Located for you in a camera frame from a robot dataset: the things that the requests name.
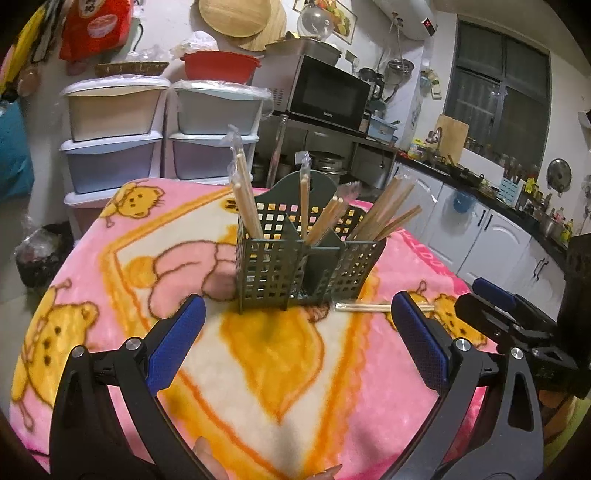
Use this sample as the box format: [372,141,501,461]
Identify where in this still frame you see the chopsticks long pair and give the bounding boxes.
[295,151,311,239]

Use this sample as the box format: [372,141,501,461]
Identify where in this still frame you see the green sleeve forearm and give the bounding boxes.
[538,390,590,468]

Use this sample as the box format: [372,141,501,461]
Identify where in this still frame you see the white kitchen cabinets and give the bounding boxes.
[393,162,565,318]

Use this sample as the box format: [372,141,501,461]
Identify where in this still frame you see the person's left hand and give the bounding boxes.
[192,437,342,480]

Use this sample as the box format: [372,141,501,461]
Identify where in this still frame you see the blue knife block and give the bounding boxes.
[497,178,526,207]

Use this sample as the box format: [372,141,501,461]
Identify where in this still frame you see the chopsticks in caddy right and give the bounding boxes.
[375,205,422,241]

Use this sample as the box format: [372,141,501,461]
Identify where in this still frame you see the chopsticks in caddy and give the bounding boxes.
[352,178,422,241]
[346,175,410,241]
[375,205,422,241]

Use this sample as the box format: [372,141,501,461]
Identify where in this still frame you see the pink cartoon bear blanket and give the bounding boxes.
[8,177,500,480]

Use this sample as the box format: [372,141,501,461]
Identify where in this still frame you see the black trash bag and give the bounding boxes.
[14,215,74,289]

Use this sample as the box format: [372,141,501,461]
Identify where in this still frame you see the hanging round pot lid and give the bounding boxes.
[546,158,572,196]

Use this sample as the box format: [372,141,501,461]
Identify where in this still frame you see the chopsticks in caddy left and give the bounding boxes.
[346,175,410,241]

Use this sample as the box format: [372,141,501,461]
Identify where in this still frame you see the chopsticks in caddy middle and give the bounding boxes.
[352,178,422,241]

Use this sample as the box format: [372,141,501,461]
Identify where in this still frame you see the wrapped chopsticks by caddy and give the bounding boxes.
[334,302,436,313]

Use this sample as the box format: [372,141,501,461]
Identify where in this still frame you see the wooden cutting board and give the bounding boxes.
[435,115,469,165]

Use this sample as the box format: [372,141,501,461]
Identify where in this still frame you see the wrapped chopsticks right pair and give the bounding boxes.
[304,181,362,246]

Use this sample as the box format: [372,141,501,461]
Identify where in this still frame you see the dark green utensil caddy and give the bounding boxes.
[236,172,387,312]

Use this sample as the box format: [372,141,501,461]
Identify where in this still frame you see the steel pot on shelf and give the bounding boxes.
[310,151,346,175]

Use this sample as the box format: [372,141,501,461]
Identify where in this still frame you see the metal shelf rack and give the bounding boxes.
[254,115,398,190]

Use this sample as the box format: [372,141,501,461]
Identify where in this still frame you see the wrapped chopsticks middle pair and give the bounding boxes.
[228,161,263,239]

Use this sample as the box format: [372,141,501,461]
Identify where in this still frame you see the dark framed window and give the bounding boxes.
[445,21,551,178]

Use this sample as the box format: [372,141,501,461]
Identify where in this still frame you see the left plastic drawer tower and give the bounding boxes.
[59,75,171,236]

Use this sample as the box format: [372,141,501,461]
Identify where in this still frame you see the plastic drawer tower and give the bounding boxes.
[163,80,273,185]
[59,75,171,236]

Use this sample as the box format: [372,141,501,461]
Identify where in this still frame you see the hanging steel strainer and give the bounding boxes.
[384,58,415,87]

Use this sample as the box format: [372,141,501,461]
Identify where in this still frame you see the right plastic drawer tower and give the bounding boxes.
[163,80,273,185]

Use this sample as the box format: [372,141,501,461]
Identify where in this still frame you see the black microwave oven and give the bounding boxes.
[253,55,370,134]

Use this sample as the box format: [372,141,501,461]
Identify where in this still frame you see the white water heater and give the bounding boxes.
[374,0,438,41]

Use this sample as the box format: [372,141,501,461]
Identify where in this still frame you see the woven basket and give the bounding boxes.
[94,61,169,78]

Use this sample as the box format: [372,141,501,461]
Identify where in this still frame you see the red plastic basin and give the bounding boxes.
[181,50,260,84]

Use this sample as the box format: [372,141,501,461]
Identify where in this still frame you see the red snack bag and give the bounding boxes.
[59,0,133,62]

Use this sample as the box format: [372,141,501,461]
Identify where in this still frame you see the round bamboo tray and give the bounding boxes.
[197,0,287,52]

